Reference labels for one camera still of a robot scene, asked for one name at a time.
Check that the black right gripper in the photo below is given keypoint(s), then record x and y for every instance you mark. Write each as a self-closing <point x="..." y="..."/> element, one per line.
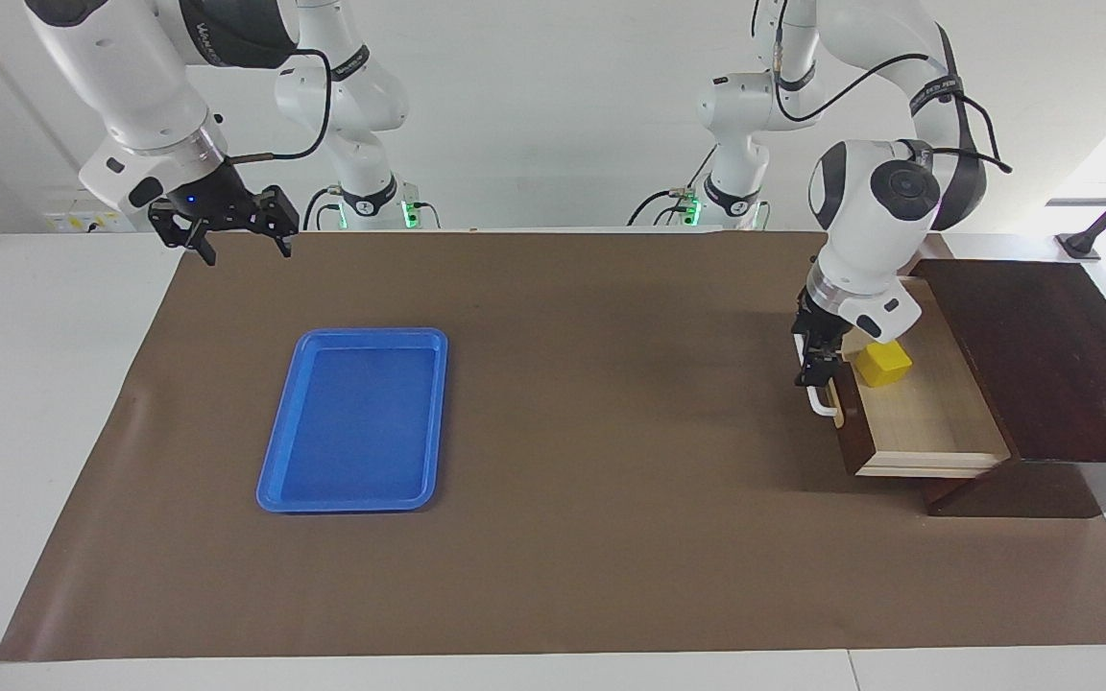
<point x="217" y="197"/>

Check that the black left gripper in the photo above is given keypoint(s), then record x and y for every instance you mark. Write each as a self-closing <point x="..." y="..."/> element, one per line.
<point x="820" y="326"/>

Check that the yellow block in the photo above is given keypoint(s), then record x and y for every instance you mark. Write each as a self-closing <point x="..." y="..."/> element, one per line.
<point x="881" y="367"/>

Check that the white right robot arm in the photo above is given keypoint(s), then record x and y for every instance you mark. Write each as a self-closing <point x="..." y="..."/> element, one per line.
<point x="131" y="86"/>

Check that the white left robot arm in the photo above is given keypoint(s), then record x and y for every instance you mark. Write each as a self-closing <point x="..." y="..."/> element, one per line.
<point x="879" y="211"/>

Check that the blue plastic tray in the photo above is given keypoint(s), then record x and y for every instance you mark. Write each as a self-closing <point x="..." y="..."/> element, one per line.
<point x="351" y="432"/>

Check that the dark brown wooden cabinet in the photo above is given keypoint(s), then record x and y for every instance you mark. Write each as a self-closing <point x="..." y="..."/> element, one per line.
<point x="1062" y="365"/>

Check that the brown table mat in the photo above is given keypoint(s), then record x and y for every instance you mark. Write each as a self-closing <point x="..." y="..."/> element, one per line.
<point x="611" y="537"/>

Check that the white wall socket box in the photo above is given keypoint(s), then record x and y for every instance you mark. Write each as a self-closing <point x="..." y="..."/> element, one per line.
<point x="83" y="219"/>

